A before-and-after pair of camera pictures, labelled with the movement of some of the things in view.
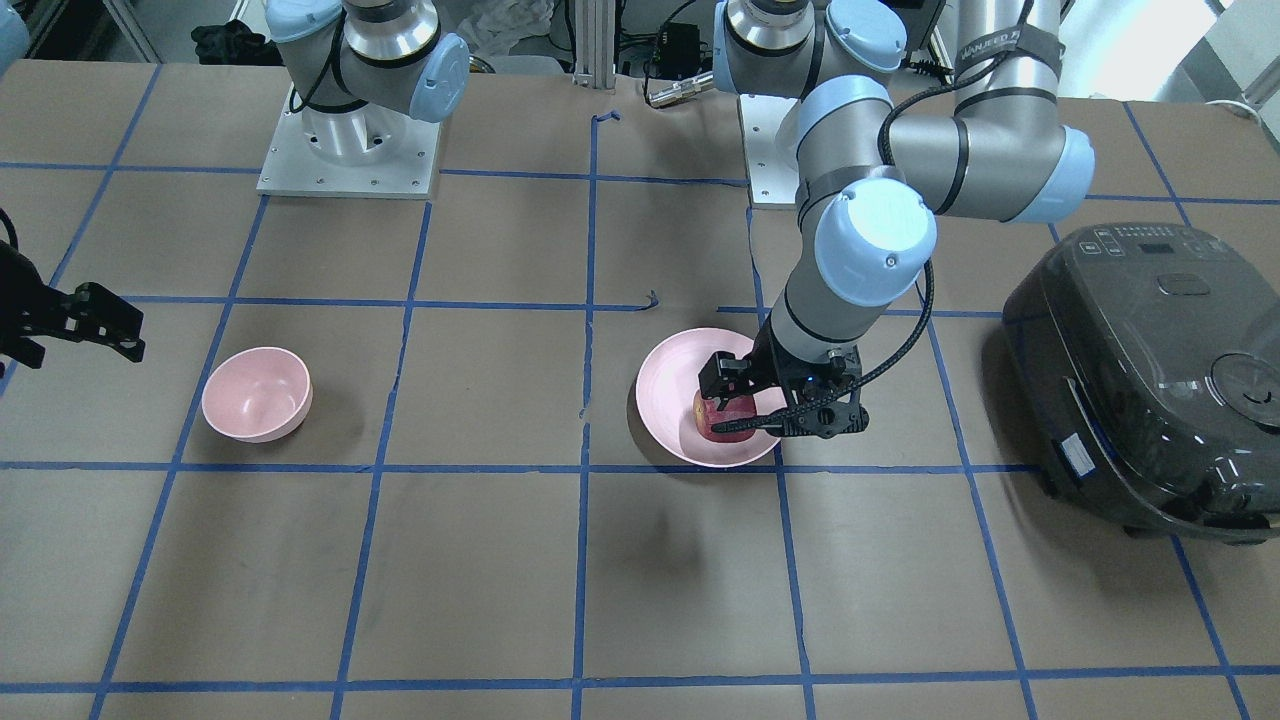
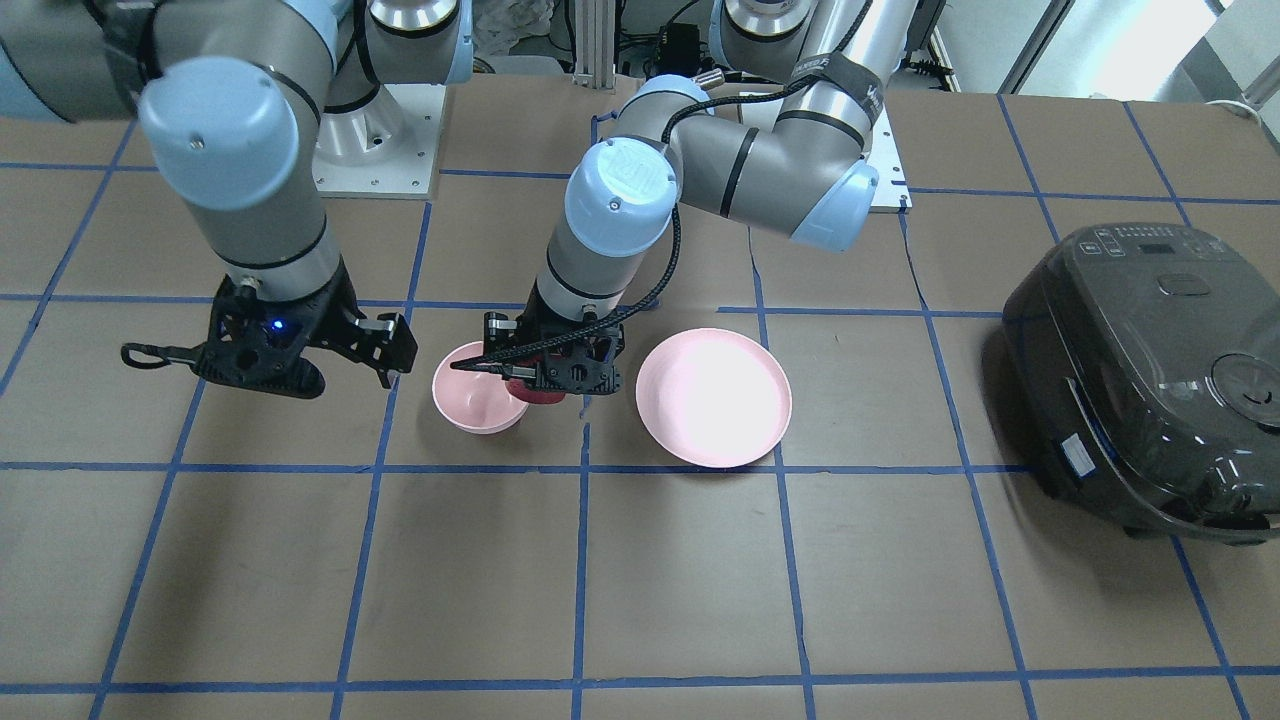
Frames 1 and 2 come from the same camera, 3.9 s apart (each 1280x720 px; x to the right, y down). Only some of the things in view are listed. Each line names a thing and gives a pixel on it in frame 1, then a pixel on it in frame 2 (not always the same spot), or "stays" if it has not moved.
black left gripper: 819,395 to 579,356
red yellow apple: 706,414 to 533,395
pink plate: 667,385 stays
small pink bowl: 258,394 to 474,401
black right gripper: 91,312 to 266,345
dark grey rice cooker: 1147,359 stays
